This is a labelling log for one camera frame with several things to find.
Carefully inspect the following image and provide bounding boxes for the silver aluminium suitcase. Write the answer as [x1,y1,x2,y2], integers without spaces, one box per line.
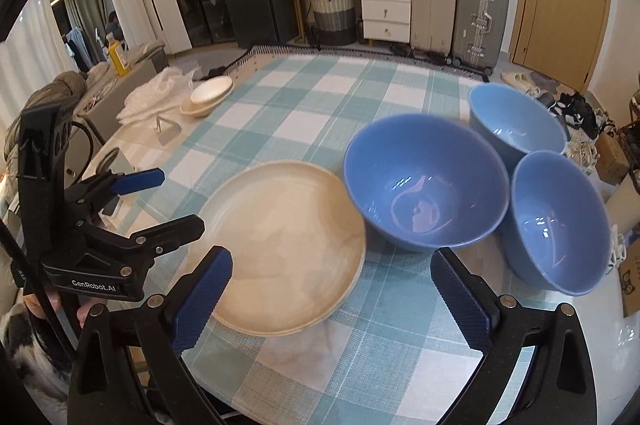
[451,0,509,78]

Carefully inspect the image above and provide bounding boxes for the white plastic bag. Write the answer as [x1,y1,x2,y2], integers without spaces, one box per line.
[116,66,202,126]

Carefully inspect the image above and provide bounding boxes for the ribbed cream plate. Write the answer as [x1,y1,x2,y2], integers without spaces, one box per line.
[182,160,367,337]

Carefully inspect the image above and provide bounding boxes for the beige suitcase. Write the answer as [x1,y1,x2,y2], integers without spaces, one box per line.
[410,0,457,56]

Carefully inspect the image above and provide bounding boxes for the cardboard box with cat logo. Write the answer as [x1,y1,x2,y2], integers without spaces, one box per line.
[618,240,640,317]

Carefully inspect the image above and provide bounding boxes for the small brown cardboard box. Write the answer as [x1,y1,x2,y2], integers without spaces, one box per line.
[596,133,629,185]

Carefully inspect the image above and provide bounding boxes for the metal phone stand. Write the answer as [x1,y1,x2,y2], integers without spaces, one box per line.
[154,115,182,146]

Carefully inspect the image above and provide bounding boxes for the beige slippers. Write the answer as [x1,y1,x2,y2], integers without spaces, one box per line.
[501,72,540,96]

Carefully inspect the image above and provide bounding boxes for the cream shallow bowl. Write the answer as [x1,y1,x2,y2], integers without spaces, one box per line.
[180,94,229,118]

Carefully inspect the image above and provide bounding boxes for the small white bowl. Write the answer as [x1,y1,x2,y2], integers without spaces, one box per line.
[190,75,233,105]

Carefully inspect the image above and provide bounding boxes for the white drawer cabinet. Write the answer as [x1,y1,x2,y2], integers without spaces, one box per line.
[361,0,411,44]

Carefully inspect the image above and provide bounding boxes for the large blue bowl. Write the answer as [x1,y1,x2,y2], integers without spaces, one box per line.
[343,113,510,253]

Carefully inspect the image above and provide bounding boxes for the black cable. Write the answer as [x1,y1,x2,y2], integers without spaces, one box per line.
[0,219,76,356]

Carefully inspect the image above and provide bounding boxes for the yellow bottle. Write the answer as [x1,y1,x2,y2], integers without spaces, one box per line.
[106,33,131,76]

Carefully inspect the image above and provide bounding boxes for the person's left hand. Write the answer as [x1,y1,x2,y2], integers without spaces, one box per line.
[22,288,109,331]

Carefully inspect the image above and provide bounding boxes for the woven laundry basket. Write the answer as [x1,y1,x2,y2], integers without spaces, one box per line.
[311,0,357,46]

